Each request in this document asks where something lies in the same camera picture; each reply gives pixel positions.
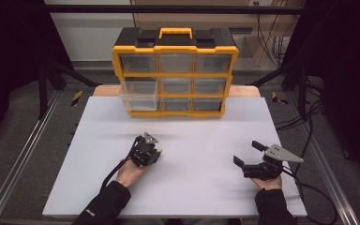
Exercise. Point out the black horizontal frame bar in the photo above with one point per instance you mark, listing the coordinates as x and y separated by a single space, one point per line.
168 9

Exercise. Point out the black yellow striped tape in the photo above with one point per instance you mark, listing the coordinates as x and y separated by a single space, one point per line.
77 97
276 97

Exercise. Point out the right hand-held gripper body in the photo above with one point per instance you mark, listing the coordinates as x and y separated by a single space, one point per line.
279 153

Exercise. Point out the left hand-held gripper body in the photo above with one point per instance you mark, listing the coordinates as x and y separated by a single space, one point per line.
143 151

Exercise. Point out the aluminium rail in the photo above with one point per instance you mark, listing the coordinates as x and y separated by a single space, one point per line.
18 159
328 168

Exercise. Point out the black metal stand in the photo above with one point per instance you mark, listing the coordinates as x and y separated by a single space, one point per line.
302 90
42 90

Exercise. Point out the grid of clear plastic bins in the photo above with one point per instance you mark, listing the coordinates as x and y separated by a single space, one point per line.
175 62

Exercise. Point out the yellow black organizer cabinet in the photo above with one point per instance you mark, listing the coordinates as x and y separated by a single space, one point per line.
175 40

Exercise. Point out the white table board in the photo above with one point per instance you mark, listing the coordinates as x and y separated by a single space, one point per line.
181 193

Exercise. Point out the person's right hand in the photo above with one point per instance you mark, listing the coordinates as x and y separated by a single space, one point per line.
269 184

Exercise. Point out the person's left hand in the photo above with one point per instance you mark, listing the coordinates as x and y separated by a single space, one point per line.
129 175

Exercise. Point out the clear organizer drawer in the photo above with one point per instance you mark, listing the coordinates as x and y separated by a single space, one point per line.
139 98

